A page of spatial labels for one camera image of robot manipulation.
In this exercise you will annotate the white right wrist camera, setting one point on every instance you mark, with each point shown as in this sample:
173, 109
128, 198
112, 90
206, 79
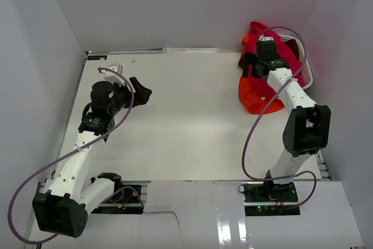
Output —
263, 38

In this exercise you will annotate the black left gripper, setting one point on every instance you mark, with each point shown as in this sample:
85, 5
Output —
142, 94

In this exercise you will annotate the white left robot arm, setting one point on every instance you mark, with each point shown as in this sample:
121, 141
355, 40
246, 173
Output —
64, 207

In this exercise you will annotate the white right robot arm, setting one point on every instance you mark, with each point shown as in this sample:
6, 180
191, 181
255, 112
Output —
307, 128

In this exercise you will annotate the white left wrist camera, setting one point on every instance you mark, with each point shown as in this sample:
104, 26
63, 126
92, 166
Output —
111, 74

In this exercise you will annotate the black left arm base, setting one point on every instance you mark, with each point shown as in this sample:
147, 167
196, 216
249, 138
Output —
125, 202

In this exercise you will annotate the magenta t shirt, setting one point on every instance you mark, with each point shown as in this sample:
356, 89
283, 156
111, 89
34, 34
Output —
257, 29

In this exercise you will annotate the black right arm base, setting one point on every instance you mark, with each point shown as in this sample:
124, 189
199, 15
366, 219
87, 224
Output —
267, 199

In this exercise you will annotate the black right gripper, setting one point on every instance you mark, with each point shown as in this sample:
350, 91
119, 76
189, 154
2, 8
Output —
250, 59

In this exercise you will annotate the orange t shirt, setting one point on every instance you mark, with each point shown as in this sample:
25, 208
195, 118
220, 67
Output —
248, 93

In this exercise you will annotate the white plastic basket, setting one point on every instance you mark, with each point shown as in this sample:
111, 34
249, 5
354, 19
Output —
306, 72

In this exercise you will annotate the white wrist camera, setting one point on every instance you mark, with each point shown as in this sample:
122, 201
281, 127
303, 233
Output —
111, 74
263, 38

